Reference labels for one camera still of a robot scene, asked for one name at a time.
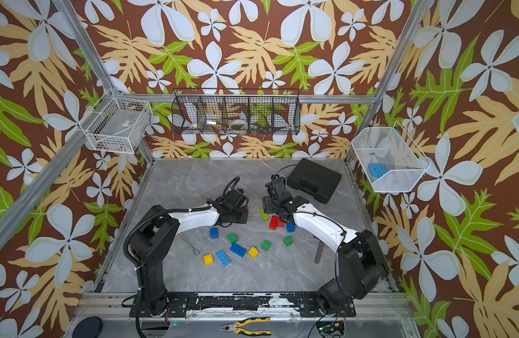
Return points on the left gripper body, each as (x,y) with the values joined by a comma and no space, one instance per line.
(240,207)

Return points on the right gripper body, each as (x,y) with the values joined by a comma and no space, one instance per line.
(268,205)

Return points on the lime green long brick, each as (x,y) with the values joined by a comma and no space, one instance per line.
(264,216)

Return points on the red long brick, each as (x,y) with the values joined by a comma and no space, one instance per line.
(274,223)

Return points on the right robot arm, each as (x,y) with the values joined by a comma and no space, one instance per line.
(360,264)

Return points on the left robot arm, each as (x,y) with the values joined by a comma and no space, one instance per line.
(149,242)

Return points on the blue square brick right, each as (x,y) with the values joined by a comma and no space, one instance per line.
(290,227)

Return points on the blue square brick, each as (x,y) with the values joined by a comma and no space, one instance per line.
(290,227)
(214,233)

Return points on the green square brick left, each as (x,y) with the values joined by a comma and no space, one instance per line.
(232,238)

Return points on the green square brick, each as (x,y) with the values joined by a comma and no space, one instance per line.
(232,238)
(266,245)
(288,241)

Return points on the blue square brick left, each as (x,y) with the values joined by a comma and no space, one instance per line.
(214,233)

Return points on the green square brick right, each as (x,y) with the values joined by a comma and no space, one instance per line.
(288,241)

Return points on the dark blue long brick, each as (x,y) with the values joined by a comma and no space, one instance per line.
(238,250)

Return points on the black plastic tool case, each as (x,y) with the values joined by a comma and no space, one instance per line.
(314,179)

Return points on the green square brick middle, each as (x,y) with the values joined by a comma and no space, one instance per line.
(266,245)

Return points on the yellow square brick middle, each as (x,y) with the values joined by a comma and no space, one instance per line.
(253,252)

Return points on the yellow square brick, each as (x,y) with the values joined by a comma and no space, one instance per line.
(208,259)
(253,252)

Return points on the light blue long brick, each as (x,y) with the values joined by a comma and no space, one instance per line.
(223,258)

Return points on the silver combination wrench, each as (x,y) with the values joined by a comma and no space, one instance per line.
(189,243)

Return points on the yellow square brick left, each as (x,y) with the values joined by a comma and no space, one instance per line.
(208,259)

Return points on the blue object in basket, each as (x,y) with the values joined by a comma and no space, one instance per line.
(377,170)

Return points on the small electronics board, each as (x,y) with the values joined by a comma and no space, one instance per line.
(333,329)

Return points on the black round disc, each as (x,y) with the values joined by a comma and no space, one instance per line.
(90,327)

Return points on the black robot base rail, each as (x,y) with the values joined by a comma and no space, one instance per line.
(185,304)

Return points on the black wire basket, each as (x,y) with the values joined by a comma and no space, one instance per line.
(236,111)

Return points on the white wire basket right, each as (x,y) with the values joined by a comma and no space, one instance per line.
(395,148)

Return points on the white wire basket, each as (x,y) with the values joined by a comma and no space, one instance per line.
(395,148)
(116,123)

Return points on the white wire basket left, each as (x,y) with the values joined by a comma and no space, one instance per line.
(116,123)

